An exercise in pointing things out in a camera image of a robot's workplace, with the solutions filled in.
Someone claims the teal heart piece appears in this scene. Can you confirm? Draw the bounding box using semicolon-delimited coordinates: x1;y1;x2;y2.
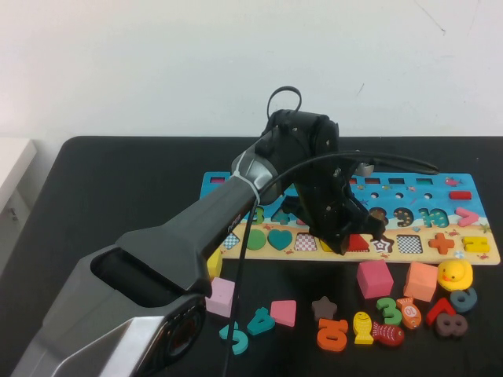
266;230;294;253

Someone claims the yellow rubber duck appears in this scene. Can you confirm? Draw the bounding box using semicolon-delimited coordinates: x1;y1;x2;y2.
436;258;473;291

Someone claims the orange plus sign piece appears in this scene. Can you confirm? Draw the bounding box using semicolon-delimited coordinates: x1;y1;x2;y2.
427;233;455;256

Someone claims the green circle piece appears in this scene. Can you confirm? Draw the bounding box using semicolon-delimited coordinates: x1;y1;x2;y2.
245;230;267;252

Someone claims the green number three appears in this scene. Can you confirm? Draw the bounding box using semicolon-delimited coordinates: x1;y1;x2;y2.
375;297;402;327

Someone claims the yellow cube block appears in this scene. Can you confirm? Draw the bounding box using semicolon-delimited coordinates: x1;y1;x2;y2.
207;251;223;279

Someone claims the orange fish with ten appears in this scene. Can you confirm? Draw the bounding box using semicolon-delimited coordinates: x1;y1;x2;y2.
395;296;422;330

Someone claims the teal number five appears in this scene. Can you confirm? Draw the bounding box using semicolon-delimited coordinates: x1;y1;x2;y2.
218;321;248;356

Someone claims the salmon orange cube block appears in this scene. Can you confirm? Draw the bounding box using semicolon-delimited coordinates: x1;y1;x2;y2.
402;261;439;302

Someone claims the red triangle piece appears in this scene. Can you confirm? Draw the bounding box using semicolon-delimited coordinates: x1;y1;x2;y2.
347;233;371;254

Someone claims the white zip tie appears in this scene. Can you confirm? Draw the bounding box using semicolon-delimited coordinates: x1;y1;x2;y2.
231;151;263;201

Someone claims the magenta cube block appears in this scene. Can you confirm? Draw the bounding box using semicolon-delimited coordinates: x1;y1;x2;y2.
355;258;395;300

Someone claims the light pink cube block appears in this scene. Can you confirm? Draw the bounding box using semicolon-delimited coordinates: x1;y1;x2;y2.
204;276;237;317

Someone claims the orange number ten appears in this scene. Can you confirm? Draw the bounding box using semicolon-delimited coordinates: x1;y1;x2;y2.
316;317;349;353

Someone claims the brown star piece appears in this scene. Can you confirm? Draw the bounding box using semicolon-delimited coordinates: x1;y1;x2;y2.
311;295;339;322

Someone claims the red number seven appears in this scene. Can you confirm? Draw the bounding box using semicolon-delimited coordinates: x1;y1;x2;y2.
424;297;457;327

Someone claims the grey-blue number nine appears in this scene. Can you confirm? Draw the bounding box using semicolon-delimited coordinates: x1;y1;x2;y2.
450;286;478;313

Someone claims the teal number four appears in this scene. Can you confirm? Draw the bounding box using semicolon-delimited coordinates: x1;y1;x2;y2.
246;306;275;335

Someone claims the black camera cable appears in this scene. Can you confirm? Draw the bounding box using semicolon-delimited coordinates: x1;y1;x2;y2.
219;151;440;377

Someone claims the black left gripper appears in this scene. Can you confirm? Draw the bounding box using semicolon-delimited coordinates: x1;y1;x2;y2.
282;164;388;256

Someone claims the pink trapezoid piece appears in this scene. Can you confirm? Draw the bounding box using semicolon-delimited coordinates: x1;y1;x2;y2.
270;299;298;328

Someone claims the yellow equals sign piece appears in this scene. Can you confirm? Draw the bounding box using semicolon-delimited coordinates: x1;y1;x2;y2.
461;236;490;254

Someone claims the wooden number shape puzzle board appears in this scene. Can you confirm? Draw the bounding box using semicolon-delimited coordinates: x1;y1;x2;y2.
200;171;501;266

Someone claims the brown number eight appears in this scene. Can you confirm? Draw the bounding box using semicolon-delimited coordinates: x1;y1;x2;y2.
435;312;468;338

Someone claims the yellow fish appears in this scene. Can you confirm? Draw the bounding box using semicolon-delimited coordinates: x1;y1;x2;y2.
351;310;374;345

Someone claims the pink greater-than sign piece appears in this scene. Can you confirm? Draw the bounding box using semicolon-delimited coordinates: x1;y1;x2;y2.
453;207;479;229

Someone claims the red fish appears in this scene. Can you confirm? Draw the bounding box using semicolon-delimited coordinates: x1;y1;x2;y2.
371;320;406;347

